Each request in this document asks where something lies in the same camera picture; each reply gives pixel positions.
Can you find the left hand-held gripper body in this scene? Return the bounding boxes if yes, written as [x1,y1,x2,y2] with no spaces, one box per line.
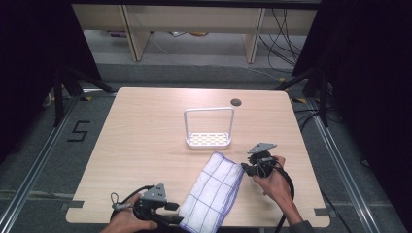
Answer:
[132,183,170,225]

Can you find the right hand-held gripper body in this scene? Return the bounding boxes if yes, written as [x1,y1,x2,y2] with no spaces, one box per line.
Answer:
[246,142,280,179]

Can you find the white cloth with purple lines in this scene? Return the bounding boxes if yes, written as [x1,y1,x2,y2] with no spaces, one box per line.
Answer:
[178,151,245,233]

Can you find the person's right hand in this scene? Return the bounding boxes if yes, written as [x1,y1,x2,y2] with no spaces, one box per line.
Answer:
[252,155,294,209]

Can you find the person's left hand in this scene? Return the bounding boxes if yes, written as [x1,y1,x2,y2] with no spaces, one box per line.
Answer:
[102,192,159,233]

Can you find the black metal stand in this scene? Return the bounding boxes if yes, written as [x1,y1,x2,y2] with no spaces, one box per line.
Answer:
[52,64,118,127]
[275,64,329,128]

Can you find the black tape numeral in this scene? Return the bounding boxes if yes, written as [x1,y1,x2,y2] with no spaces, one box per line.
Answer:
[66,120,91,143]

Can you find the black curtain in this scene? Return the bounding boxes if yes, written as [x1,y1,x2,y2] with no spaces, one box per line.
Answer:
[292,0,412,224]
[0,0,102,163]

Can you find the beige wooden desk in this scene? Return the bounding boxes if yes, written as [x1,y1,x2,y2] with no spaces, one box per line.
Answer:
[71,3,319,64]

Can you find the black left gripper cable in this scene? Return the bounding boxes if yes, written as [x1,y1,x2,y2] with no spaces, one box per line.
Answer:
[110,184,155,221]

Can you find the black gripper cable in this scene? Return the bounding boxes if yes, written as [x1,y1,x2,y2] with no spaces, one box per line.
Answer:
[273,163,296,233]
[110,184,155,221]

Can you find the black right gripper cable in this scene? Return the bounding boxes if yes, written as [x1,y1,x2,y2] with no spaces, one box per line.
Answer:
[273,163,296,233]

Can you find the white rack with handle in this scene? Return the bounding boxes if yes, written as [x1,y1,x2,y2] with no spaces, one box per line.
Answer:
[183,107,235,150]

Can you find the black floor cables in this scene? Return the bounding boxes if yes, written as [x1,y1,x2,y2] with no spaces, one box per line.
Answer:
[292,108,325,131]

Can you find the metal floor rail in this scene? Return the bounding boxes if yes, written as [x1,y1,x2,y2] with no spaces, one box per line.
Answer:
[0,95,82,233]
[305,98,382,233]

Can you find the tangle of black cables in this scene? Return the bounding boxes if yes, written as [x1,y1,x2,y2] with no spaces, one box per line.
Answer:
[258,8,307,71]

